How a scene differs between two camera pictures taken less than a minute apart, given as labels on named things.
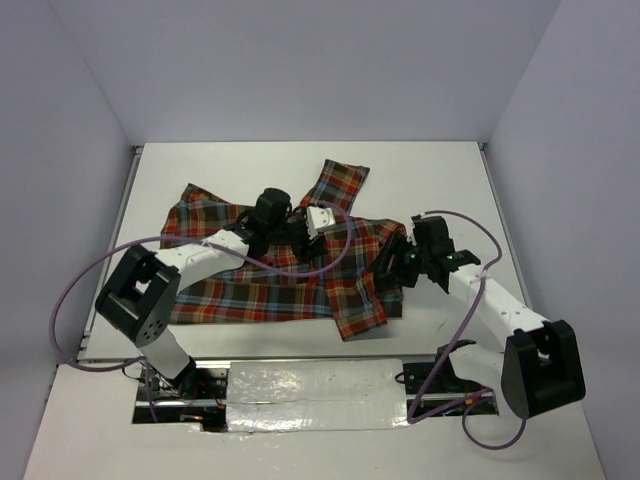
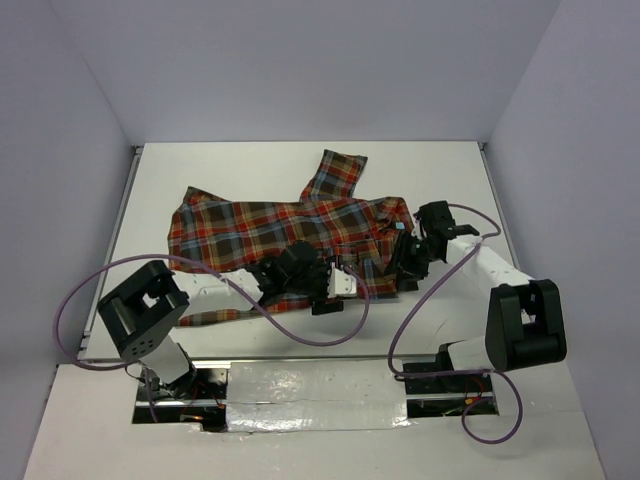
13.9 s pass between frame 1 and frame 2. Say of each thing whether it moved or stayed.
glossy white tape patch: stayed
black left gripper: moved
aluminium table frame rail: stayed
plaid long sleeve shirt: moved
